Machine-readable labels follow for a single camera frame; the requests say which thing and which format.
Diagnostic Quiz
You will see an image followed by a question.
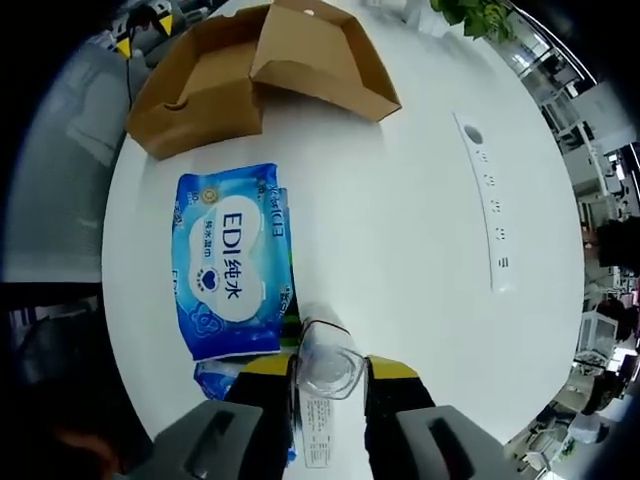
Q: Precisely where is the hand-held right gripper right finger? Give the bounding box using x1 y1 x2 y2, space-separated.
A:
363 354 516 480

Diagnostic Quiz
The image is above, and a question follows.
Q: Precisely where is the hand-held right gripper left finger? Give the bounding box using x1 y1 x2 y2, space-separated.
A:
152 355 301 480

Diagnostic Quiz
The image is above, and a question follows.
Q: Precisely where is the blue wet wipes pack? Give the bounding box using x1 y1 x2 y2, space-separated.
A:
171 160 296 362
192 357 249 402

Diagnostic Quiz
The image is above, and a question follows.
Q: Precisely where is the brown cardboard shoe box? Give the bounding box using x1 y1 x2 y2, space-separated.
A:
124 0 404 161

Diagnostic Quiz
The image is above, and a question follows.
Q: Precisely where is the clear plastic container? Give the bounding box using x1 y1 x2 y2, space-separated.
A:
289 301 369 469

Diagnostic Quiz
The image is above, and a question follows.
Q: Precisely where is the silver green soft packet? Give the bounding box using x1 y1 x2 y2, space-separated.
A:
278 287 307 351

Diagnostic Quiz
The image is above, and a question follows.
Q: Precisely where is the grey mesh chair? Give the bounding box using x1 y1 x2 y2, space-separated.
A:
4 34 151 284

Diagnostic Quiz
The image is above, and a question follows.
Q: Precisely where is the person's dark clothing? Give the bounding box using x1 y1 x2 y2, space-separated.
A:
0 282 151 480

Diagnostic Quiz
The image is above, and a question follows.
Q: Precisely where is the group of white office chairs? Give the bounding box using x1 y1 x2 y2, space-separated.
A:
519 29 640 451

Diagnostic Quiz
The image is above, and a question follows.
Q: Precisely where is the white table socket panel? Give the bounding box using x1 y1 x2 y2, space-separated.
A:
452 110 519 294

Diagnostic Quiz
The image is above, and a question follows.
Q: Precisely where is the green potted plant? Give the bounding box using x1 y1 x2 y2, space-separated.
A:
429 0 516 42

